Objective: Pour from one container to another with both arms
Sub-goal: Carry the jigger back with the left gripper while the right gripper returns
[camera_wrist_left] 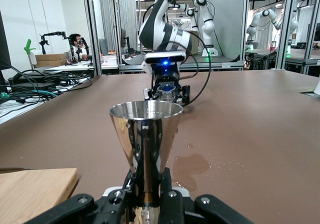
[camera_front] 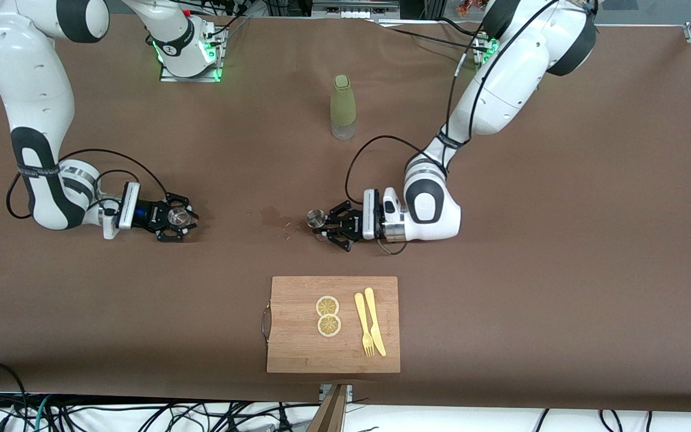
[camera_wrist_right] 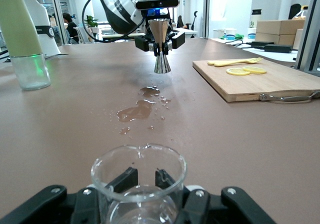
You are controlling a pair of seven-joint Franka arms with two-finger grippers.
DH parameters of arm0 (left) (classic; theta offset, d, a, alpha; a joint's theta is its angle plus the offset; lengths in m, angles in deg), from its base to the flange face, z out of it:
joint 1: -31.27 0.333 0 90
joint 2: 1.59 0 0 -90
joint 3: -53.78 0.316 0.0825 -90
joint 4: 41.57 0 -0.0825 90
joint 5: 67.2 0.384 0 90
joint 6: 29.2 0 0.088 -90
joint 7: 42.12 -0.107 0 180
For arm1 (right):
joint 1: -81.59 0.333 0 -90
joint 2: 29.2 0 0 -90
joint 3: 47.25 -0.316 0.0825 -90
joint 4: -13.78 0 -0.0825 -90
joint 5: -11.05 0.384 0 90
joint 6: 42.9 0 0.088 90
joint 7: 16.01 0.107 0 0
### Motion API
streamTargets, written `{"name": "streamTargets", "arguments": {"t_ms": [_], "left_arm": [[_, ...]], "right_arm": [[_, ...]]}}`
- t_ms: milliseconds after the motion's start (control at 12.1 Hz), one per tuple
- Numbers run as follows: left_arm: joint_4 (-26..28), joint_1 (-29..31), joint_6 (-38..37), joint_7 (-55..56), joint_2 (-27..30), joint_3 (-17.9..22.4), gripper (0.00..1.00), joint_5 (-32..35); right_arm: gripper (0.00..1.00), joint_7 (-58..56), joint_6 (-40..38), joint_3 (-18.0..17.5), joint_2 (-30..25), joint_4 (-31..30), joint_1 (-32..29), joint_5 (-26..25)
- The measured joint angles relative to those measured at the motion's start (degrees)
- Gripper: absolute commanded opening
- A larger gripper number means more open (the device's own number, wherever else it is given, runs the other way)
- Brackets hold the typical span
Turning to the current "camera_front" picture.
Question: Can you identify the black cable on table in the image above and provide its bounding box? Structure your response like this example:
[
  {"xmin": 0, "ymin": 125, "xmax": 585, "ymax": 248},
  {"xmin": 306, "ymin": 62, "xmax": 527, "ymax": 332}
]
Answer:
[{"xmin": 375, "ymin": 17, "xmax": 490, "ymax": 53}]

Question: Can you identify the clear glass cup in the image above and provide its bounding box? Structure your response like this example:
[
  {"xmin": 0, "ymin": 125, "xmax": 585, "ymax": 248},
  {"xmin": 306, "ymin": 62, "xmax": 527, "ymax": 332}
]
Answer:
[{"xmin": 167, "ymin": 206, "xmax": 193, "ymax": 229}]

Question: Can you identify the grey power strip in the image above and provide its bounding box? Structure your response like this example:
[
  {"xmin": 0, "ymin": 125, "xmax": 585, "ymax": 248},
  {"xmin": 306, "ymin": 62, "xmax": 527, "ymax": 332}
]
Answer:
[{"xmin": 311, "ymin": 0, "xmax": 400, "ymax": 20}]

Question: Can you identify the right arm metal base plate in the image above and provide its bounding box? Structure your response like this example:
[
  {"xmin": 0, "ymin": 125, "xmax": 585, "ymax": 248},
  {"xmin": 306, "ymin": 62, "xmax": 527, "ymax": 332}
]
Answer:
[{"xmin": 160, "ymin": 24, "xmax": 224, "ymax": 83}]

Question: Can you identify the wooden cutting board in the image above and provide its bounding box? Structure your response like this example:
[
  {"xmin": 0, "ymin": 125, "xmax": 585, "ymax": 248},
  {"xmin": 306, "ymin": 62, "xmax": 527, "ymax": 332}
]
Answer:
[{"xmin": 262, "ymin": 275, "xmax": 401, "ymax": 374}]

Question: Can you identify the steel jigger measuring cup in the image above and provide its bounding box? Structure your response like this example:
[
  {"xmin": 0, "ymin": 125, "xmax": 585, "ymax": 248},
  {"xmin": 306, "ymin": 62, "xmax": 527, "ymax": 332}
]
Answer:
[{"xmin": 305, "ymin": 209, "xmax": 329, "ymax": 241}]

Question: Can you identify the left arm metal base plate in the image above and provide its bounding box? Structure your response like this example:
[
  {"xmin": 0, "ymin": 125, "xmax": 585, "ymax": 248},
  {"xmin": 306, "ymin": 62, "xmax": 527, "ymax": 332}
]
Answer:
[{"xmin": 473, "ymin": 33, "xmax": 499, "ymax": 68}]

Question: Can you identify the yellow plastic fork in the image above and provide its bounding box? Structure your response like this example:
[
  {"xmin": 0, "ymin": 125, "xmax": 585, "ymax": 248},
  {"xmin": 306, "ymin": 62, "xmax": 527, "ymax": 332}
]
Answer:
[{"xmin": 354, "ymin": 292, "xmax": 376, "ymax": 358}]

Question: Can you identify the wooden camera post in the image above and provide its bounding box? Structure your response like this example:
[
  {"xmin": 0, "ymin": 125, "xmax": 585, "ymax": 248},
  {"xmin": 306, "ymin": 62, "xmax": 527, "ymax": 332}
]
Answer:
[{"xmin": 307, "ymin": 384, "xmax": 349, "ymax": 432}]

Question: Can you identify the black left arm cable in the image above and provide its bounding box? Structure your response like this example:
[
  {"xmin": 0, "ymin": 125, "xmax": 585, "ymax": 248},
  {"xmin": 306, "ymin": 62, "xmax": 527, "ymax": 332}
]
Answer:
[{"xmin": 344, "ymin": 0, "xmax": 562, "ymax": 256}]

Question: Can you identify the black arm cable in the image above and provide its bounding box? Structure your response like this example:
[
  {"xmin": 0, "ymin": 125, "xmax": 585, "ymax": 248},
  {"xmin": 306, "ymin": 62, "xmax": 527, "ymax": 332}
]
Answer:
[
  {"xmin": 5, "ymin": 148, "xmax": 170, "ymax": 220},
  {"xmin": 344, "ymin": 0, "xmax": 562, "ymax": 256}
]

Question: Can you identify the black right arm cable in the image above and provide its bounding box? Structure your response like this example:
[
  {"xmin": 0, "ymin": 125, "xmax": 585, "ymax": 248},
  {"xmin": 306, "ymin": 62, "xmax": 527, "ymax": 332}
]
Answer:
[{"xmin": 5, "ymin": 148, "xmax": 170, "ymax": 220}]

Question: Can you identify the green sleeved glass bottle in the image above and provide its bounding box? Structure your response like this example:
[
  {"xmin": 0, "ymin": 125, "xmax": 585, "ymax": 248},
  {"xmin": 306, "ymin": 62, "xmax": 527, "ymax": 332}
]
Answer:
[{"xmin": 330, "ymin": 74, "xmax": 357, "ymax": 141}]

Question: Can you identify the yellow plastic knife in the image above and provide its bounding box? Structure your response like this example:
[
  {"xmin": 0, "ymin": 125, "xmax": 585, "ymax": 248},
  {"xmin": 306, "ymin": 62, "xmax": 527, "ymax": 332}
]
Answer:
[{"xmin": 364, "ymin": 287, "xmax": 387, "ymax": 357}]

